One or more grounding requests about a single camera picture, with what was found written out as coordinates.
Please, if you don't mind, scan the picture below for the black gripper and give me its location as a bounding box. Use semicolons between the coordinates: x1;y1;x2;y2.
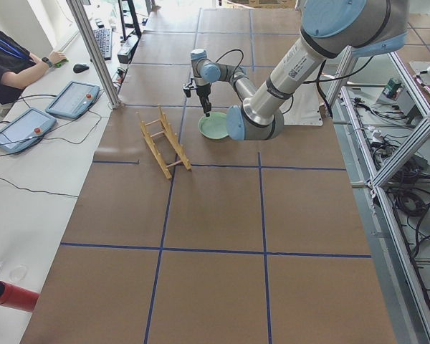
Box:
196;82;211;117

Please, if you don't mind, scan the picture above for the light green plate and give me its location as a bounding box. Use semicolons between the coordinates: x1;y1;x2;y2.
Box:
198;112;228;140

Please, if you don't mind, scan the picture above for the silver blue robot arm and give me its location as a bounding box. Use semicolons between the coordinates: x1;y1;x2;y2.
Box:
191;1;409;140

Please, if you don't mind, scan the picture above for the wooden plate rack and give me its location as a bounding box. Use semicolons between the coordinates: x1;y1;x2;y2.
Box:
138;105;192;180

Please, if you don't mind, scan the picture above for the person's hand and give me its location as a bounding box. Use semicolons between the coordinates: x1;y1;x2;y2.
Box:
48;51;66;65

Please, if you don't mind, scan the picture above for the black keyboard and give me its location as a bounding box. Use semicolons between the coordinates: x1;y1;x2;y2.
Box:
92;27;113;60

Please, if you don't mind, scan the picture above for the far blue teach pendant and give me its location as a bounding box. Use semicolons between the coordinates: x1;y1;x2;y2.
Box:
45;81;100;119

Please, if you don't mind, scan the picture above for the blue teach pendant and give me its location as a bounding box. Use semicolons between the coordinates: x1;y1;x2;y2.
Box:
45;81;100;119
0;107;57;154

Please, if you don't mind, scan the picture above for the black computer mouse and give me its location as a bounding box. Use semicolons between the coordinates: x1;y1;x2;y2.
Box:
72;63;90;74

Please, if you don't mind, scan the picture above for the brown paper table cover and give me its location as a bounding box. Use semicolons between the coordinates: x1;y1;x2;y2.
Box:
22;9;396;343

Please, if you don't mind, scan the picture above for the near blue teach pendant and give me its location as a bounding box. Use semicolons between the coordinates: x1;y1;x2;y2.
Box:
0;107;57;154

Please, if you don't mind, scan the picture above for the person in black shirt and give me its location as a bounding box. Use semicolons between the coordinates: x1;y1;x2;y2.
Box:
0;30;63;105

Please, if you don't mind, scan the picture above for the clear plastic lid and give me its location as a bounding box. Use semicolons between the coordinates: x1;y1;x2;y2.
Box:
9;264;28;283

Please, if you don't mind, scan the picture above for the red cylinder bottle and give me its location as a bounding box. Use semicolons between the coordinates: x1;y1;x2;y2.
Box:
0;281;39;312

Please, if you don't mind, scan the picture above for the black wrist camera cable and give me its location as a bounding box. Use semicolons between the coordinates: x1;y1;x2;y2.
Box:
214;49;244;76

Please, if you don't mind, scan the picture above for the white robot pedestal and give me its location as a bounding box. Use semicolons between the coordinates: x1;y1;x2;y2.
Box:
280;90;323;126

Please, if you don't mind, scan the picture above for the aluminium frame post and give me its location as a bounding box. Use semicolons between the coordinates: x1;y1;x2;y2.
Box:
66;0;122;109

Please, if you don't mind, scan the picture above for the aluminium side frame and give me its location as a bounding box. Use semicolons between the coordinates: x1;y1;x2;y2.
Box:
328;45;430;343

